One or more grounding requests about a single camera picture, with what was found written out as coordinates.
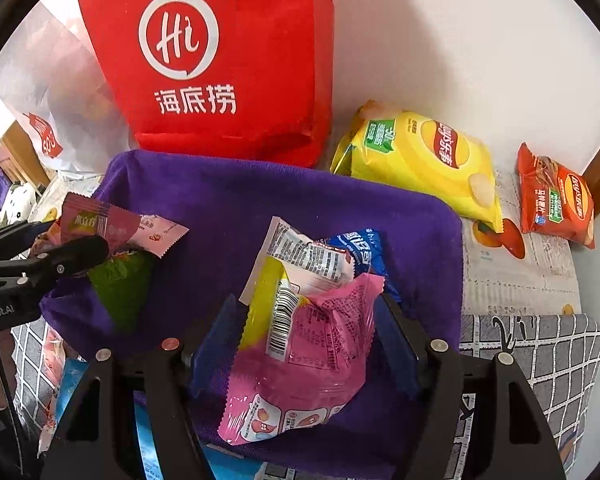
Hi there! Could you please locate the purple towel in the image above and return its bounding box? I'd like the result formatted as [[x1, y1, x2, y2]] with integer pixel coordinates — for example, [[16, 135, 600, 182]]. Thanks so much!
[[41, 151, 463, 479]]

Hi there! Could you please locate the white Miniso plastic bag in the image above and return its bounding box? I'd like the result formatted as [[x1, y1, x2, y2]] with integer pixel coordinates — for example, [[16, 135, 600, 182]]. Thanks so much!
[[0, 3, 134, 174]]

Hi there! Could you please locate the wooden chair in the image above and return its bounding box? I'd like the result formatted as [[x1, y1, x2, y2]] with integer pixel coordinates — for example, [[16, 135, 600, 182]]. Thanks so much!
[[1, 122, 50, 188]]

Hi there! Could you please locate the red paper shopping bag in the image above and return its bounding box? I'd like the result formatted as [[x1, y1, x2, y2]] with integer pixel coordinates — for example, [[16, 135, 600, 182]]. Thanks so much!
[[78, 0, 334, 167]]

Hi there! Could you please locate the orange Lays chips bag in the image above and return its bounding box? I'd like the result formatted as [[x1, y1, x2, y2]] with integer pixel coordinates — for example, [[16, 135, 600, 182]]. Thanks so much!
[[517, 143, 595, 249]]

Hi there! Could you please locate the blue tissue pack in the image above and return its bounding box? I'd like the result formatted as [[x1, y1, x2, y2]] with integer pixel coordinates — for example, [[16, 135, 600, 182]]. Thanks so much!
[[54, 359, 264, 480]]

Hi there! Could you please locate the yellow pink snack bag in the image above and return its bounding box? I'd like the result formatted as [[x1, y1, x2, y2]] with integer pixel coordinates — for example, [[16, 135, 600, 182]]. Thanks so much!
[[218, 257, 385, 445]]

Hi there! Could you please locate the pink mushroom snack bag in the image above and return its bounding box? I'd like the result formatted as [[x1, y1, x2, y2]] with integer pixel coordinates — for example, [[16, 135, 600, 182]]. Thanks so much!
[[30, 193, 189, 258]]

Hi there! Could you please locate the pink peach snack packet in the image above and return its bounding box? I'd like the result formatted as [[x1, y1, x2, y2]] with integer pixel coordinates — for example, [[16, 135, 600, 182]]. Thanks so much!
[[38, 325, 67, 454]]

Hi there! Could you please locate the newspaper sheet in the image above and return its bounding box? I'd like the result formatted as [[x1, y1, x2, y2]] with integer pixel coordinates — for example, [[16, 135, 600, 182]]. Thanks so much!
[[462, 171, 581, 315]]

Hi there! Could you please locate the white blue snack packet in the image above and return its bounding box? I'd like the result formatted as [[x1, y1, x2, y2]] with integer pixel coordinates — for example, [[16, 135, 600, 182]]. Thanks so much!
[[239, 217, 401, 304]]

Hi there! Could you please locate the grey checked tablecloth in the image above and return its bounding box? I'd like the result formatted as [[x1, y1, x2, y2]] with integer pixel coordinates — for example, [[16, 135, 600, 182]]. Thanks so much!
[[12, 314, 600, 470]]

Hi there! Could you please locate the yellow Lays chips bag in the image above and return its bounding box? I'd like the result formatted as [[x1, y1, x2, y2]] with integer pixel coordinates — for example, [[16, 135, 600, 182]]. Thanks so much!
[[329, 100, 504, 233]]

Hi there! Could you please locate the green snack packet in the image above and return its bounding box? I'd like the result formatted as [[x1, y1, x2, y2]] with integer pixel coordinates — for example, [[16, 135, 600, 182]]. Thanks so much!
[[87, 250, 156, 334]]

